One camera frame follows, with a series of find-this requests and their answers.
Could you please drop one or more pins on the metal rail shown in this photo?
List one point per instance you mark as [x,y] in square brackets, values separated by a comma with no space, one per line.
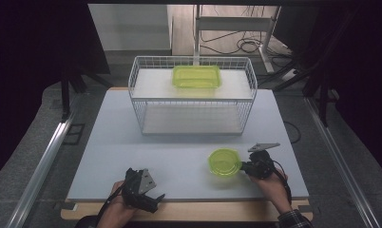
[37,174]
[341,158]

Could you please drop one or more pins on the plaid right sleeve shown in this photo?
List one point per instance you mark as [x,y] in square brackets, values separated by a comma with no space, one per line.
[295,220]

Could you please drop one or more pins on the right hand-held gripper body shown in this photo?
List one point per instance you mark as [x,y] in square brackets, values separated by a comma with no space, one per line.
[261,164]

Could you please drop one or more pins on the rectangular green plastic container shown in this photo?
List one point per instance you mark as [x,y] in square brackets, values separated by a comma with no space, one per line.
[196,77]

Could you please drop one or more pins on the person's left hand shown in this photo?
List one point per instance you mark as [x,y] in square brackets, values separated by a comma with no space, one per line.
[116,205]

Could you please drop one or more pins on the white desk frame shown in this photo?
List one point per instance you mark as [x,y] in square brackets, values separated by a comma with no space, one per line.
[233,23]

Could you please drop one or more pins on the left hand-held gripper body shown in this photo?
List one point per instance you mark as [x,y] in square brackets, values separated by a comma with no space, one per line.
[137,186]

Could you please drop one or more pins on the black metal stand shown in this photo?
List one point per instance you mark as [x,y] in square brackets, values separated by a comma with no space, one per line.
[319,82]

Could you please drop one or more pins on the person's right hand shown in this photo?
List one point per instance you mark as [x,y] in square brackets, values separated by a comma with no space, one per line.
[271,188]

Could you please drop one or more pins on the black tripod stand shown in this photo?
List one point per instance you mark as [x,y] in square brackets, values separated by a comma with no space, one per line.
[72,88]

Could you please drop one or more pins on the round green plastic bowl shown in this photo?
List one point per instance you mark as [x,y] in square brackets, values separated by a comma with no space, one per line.
[224,162]

